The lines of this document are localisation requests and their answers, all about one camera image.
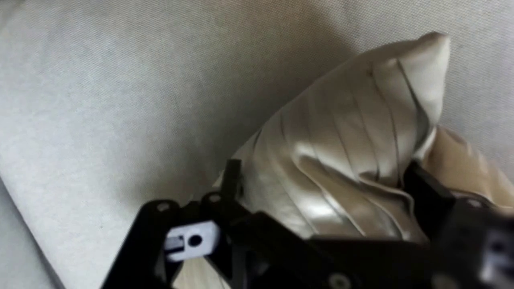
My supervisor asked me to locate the light grey fabric sofa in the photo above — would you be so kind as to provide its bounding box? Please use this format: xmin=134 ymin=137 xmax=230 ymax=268
xmin=0 ymin=0 xmax=514 ymax=289

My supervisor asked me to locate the cream ribbed small pillow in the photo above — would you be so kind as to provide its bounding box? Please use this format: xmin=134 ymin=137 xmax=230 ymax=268
xmin=174 ymin=31 xmax=514 ymax=289

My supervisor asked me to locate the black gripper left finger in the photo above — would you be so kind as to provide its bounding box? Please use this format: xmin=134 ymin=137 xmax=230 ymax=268
xmin=101 ymin=158 xmax=302 ymax=289

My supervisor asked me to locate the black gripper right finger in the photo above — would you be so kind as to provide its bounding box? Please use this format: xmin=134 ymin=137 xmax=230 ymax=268
xmin=403 ymin=164 xmax=514 ymax=289

